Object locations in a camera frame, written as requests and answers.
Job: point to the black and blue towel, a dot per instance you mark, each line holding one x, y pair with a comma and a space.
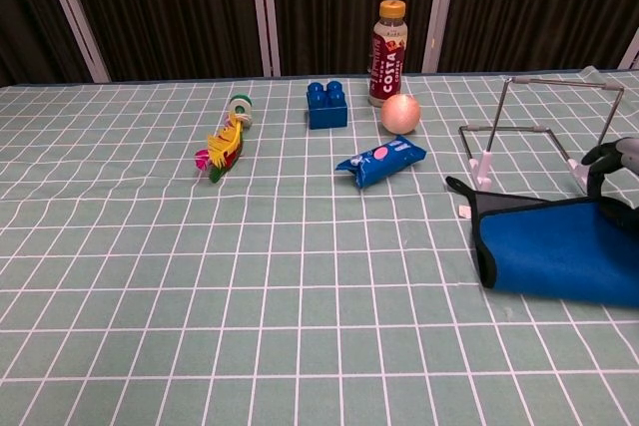
549, 246

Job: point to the blue toy brick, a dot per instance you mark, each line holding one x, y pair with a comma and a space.
327, 112

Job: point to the green checked tablecloth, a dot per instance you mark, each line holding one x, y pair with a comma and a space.
249, 271

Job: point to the pink ball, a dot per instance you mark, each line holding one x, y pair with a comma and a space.
401, 114

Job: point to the colourful feather shuttlecock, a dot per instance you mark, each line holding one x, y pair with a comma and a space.
227, 144

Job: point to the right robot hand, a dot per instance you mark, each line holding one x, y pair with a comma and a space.
611, 151

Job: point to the blue snack packet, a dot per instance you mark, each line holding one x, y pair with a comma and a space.
379, 161

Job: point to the Costa coffee bottle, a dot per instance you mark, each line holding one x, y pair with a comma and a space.
387, 72

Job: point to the white partition post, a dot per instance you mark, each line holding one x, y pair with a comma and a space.
264, 12
439, 12
75, 17
631, 54

